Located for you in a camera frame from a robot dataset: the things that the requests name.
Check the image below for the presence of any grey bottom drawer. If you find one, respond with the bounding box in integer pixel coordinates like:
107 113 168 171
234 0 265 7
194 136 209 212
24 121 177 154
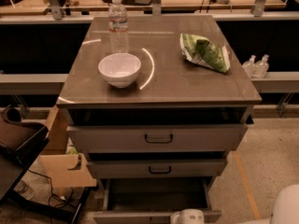
93 177 221 224

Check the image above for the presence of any grey drawer cabinet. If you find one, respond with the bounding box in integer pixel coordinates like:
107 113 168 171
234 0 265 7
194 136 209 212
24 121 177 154
55 14 263 182

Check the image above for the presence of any clear sanitizer bottle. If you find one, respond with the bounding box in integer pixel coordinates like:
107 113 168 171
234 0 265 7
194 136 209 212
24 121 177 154
252 54 269 78
242 55 256 78

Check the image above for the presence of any black floor cable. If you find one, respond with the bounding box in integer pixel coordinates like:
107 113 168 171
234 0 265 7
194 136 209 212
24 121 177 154
27 167 77 224

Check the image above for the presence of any right clear sanitizer bottle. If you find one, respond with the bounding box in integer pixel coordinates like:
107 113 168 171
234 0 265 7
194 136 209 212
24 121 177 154
252 54 269 78

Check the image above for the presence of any left clear sanitizer bottle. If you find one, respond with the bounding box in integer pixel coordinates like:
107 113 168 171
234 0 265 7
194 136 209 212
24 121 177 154
242 55 256 78

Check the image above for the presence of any grey top drawer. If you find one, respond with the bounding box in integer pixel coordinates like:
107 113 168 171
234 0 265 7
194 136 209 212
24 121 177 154
67 106 251 153

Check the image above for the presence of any black cart with tray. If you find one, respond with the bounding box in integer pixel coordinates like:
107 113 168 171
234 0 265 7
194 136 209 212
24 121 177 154
0 105 91 224

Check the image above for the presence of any clear plastic water bottle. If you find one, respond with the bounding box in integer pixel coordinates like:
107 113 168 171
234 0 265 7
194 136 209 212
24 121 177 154
108 0 129 53

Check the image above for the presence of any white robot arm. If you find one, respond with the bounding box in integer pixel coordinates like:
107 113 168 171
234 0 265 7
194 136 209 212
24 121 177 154
170 184 299 224

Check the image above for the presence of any grey drawer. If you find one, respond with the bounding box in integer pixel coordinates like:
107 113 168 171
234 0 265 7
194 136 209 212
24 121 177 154
67 106 251 153
93 177 221 224
87 152 227 179

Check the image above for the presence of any brown cardboard box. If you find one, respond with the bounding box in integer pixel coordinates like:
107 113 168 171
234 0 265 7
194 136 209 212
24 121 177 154
40 105 97 189

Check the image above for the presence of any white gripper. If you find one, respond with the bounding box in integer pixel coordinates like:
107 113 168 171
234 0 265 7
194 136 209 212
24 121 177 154
170 209 205 224

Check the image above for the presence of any white ceramic bowl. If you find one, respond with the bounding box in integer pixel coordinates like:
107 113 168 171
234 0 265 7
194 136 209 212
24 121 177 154
98 53 141 88

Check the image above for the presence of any orange floor tape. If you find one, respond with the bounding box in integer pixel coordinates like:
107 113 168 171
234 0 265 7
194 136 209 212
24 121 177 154
233 151 261 219

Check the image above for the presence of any grey middle drawer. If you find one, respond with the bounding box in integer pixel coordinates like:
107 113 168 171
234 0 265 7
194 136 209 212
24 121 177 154
87 152 227 179

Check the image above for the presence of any green chip bag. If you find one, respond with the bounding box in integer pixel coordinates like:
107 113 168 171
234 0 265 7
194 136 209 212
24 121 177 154
179 33 231 74

